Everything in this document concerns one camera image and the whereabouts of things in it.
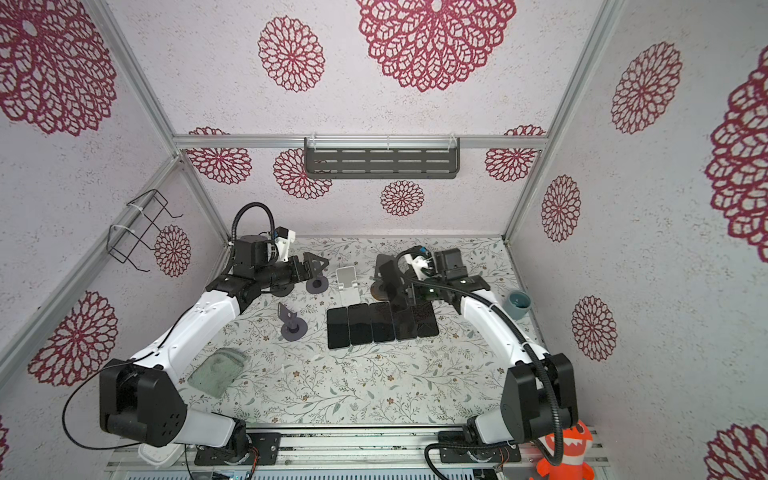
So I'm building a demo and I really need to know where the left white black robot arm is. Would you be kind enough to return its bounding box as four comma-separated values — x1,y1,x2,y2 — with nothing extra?
99,235,329,464

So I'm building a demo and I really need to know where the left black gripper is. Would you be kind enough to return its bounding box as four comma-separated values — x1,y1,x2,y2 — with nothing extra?
257,251,329,290

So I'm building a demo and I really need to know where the white alarm clock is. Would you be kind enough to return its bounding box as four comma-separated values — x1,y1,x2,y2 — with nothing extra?
137,443,185,469

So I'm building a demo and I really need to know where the back left grey stand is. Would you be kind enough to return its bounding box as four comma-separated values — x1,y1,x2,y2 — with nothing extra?
305,275,329,295

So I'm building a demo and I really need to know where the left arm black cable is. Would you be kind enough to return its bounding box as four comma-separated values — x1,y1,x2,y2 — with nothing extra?
61,202,277,480

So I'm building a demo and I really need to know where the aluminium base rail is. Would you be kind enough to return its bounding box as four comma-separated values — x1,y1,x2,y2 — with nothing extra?
105,425,610,472

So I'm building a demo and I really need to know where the grey wall shelf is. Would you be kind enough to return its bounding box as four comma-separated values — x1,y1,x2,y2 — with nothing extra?
303,137,460,180

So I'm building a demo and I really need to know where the wooden base phone stand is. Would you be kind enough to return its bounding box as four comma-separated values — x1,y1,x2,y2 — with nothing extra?
370,254,394,302

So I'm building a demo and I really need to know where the black wire wall rack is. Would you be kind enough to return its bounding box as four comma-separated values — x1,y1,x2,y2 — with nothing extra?
105,189,183,273

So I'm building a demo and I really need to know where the teal ceramic cup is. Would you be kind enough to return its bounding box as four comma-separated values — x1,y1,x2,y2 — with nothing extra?
502,290,532,321

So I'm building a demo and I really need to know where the red shark plush toy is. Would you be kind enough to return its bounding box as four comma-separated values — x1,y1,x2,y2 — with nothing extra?
536,420,595,480

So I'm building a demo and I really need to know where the black smartphone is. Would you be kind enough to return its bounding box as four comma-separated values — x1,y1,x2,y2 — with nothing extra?
369,302,395,343
348,303,373,345
326,307,351,350
379,259,408,312
412,302,439,338
391,305,418,341

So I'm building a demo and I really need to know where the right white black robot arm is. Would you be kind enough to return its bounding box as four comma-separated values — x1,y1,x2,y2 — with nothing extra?
389,246,579,466

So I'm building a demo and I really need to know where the green cloth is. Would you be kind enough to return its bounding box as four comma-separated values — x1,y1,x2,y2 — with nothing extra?
188,348,249,399

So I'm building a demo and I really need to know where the black phone stand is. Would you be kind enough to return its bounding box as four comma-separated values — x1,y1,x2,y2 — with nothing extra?
269,284,294,298

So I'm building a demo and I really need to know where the clear acrylic phone stand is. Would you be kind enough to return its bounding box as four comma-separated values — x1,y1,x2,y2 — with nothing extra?
336,266,361,306

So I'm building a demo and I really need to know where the grey phone stand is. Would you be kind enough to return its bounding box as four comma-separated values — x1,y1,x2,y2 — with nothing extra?
277,302,308,342

